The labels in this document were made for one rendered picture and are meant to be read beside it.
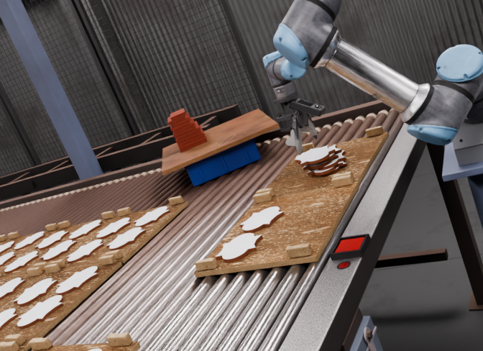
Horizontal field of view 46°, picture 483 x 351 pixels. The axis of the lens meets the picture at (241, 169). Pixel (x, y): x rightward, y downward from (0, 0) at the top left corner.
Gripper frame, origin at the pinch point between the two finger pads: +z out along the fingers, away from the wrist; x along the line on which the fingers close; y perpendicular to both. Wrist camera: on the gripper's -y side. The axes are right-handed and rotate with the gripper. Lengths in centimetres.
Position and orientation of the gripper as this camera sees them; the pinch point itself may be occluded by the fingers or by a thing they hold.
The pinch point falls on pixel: (310, 147)
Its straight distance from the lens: 204.4
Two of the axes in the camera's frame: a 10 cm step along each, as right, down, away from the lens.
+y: -8.0, 1.4, 5.8
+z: 3.5, 9.0, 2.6
